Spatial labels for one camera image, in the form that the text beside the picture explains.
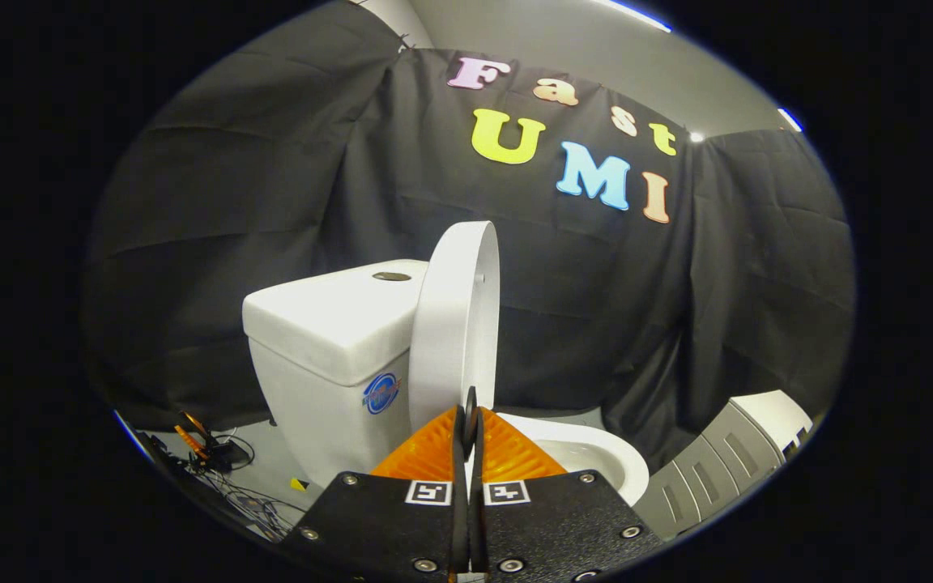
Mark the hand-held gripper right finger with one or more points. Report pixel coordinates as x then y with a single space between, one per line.
555 526

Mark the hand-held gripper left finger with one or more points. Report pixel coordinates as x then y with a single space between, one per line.
385 526

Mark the white toilet lid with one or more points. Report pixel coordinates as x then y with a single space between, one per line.
454 324

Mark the white toilet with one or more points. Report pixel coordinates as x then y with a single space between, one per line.
329 340

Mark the small yellow floor marker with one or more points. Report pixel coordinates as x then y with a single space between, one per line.
298 484

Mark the grey cabinet with white top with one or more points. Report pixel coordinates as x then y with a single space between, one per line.
717 461

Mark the orange black tool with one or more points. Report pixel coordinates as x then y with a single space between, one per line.
195 437

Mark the black backdrop cloth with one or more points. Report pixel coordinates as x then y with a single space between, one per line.
272 178

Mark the small ceiling light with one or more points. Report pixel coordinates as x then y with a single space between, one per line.
789 119

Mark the large ceiling light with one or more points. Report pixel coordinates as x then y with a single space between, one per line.
635 14

